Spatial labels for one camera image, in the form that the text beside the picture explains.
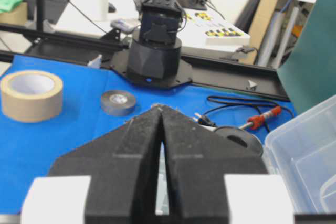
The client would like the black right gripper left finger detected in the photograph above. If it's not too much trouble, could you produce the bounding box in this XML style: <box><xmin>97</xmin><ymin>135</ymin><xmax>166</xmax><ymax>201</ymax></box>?
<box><xmin>20</xmin><ymin>107</ymin><xmax>162</xmax><ymax>223</ymax></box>

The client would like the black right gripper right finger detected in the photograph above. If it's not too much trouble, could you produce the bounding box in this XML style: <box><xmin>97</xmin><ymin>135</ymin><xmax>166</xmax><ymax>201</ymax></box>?
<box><xmin>159</xmin><ymin>105</ymin><xmax>295</xmax><ymax>224</ymax></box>

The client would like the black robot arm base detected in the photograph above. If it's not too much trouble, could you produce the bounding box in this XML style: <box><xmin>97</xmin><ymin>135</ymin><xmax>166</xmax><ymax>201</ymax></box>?
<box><xmin>110</xmin><ymin>0</ymin><xmax>192</xmax><ymax>89</ymax></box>

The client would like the clear plastic toolbox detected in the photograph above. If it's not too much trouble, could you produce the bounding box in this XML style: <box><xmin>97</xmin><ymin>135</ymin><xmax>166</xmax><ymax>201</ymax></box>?
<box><xmin>264</xmin><ymin>97</ymin><xmax>335</xmax><ymax>214</ymax></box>

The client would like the grey electrical tape roll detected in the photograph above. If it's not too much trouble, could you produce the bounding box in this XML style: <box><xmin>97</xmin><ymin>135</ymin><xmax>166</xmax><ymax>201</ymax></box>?
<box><xmin>100</xmin><ymin>90</ymin><xmax>137</xmax><ymax>116</ymax></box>

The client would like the blue table mat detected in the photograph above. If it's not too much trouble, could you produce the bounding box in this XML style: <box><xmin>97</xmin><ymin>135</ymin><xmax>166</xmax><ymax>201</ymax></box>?
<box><xmin>0</xmin><ymin>55</ymin><xmax>297</xmax><ymax>215</ymax></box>

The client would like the beige masking tape roll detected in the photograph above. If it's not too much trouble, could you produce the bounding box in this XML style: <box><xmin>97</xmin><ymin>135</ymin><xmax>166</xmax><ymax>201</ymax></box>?
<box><xmin>1</xmin><ymin>70</ymin><xmax>64</xmax><ymax>123</ymax></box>

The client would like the dark green board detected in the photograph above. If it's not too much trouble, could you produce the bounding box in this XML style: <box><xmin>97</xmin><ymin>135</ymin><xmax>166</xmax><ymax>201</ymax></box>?
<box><xmin>277</xmin><ymin>0</ymin><xmax>335</xmax><ymax>114</ymax></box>

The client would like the white box of parts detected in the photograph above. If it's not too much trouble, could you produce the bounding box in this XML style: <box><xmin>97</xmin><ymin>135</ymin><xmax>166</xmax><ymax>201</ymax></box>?
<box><xmin>180</xmin><ymin>9</ymin><xmax>250</xmax><ymax>46</ymax></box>

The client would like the black power cable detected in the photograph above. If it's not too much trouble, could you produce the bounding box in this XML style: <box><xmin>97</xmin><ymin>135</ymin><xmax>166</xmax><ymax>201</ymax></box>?
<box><xmin>194</xmin><ymin>95</ymin><xmax>295</xmax><ymax>132</ymax></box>

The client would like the red-handled soldering iron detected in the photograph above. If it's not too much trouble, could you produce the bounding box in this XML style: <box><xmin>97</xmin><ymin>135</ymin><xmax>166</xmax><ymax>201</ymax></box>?
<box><xmin>239</xmin><ymin>106</ymin><xmax>282</xmax><ymax>130</ymax></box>

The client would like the black aluminium rail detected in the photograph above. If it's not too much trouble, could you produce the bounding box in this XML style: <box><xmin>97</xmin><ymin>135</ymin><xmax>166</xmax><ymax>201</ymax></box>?
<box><xmin>1</xmin><ymin>23</ymin><xmax>289</xmax><ymax>102</ymax></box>

